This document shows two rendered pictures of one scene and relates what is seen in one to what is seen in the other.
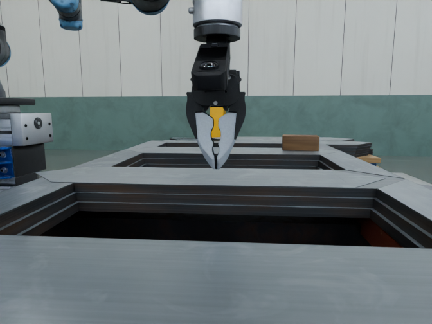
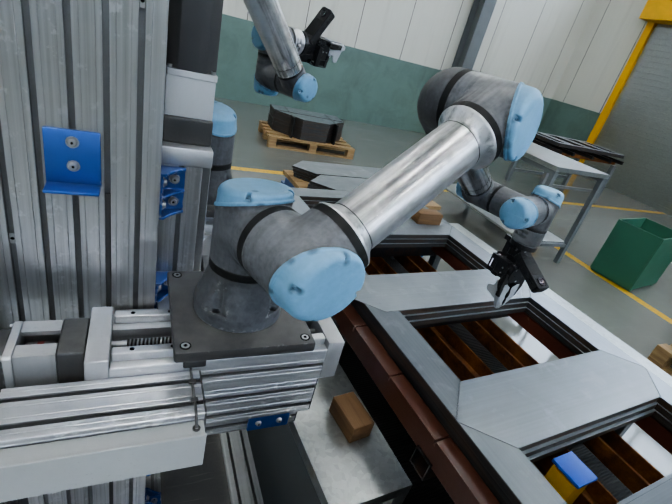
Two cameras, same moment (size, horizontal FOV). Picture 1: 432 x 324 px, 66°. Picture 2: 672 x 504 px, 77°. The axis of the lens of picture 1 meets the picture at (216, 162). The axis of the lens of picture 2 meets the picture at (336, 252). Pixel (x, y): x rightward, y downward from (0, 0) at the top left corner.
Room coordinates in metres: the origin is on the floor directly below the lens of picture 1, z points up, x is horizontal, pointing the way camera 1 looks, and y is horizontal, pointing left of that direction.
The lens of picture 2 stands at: (-0.03, 1.05, 1.50)
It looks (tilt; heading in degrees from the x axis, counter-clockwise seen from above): 27 degrees down; 323
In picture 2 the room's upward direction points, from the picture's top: 15 degrees clockwise
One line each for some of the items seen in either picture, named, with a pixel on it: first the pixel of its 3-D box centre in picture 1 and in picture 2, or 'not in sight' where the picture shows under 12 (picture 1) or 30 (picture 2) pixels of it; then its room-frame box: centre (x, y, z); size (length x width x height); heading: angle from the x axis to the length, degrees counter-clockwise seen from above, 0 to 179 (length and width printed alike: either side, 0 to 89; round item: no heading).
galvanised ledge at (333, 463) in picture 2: not in sight; (274, 311); (0.93, 0.48, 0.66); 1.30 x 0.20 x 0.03; 175
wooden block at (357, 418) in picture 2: not in sight; (351, 416); (0.47, 0.49, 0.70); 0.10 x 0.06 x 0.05; 0
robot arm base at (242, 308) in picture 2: not in sight; (241, 281); (0.53, 0.79, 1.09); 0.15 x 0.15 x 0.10
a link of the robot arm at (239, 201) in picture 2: not in sight; (254, 222); (0.52, 0.79, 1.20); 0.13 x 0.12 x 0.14; 10
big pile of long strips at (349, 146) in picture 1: (283, 145); (365, 183); (1.69, -0.35, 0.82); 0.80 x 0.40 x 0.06; 85
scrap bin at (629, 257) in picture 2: not in sight; (634, 252); (1.48, -3.76, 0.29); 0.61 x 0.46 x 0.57; 91
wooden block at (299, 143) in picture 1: (299, 142); (426, 216); (1.15, -0.29, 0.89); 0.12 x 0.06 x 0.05; 81
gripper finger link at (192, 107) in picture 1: (202, 110); (505, 282); (0.52, 0.02, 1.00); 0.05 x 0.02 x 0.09; 86
